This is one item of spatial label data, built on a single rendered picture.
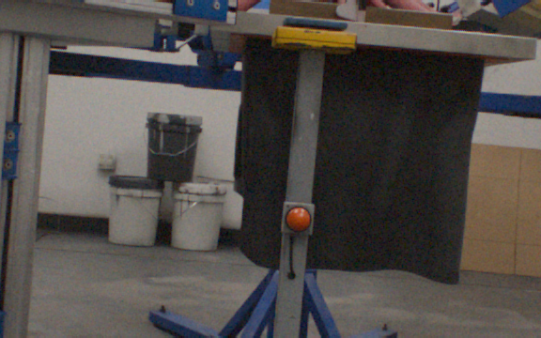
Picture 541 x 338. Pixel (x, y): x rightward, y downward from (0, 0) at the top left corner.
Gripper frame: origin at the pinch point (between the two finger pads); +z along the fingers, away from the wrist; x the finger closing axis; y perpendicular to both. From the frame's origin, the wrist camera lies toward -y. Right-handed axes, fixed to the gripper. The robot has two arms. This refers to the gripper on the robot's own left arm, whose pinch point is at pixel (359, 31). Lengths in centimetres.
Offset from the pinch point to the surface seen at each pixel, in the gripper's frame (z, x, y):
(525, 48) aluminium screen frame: 3.8, 35.7, -25.5
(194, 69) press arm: 8, -86, 35
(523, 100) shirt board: 11, -74, -55
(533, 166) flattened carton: 44, -431, -159
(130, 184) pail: 64, -398, 74
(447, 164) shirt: 25.7, 26.2, -14.9
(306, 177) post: 28, 55, 14
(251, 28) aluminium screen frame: 3.0, 35.4, 23.6
